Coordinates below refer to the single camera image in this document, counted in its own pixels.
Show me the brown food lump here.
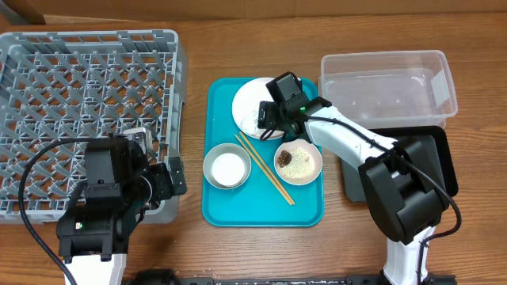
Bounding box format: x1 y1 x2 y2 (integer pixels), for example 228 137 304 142
276 150 292 168

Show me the small white dish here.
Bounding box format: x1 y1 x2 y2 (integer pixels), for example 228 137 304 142
274 139 322 186

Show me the white cup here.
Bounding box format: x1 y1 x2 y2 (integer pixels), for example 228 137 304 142
212 153 246 188

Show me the pile of rice grains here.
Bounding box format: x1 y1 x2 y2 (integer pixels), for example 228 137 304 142
280 147 315 180

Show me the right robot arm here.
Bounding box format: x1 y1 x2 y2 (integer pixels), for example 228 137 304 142
258 71 462 284

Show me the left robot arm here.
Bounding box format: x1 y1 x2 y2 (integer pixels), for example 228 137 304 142
56 128 187 284

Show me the large white plate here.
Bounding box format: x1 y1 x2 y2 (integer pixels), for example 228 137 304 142
231 78 273 139

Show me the upper wooden chopstick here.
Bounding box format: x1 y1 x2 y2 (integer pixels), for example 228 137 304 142
238 131 296 205

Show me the wooden chopstick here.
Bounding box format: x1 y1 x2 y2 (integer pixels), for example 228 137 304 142
234 133 294 207
238 131 296 205

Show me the grey bowl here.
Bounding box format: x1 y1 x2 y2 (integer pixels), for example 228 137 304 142
203 143 252 190

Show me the lower wooden chopstick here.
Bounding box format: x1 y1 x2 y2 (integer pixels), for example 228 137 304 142
234 133 294 207

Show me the teal plastic tray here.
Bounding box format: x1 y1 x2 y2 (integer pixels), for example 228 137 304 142
202 78 325 227

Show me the clear plastic bin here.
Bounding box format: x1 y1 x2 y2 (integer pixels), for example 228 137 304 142
319 50 458 129

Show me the grey plastic dish rack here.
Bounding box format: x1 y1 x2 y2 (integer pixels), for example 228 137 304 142
1 29 188 224

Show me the black plastic tray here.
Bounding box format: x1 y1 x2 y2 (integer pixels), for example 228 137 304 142
341 126 459 203

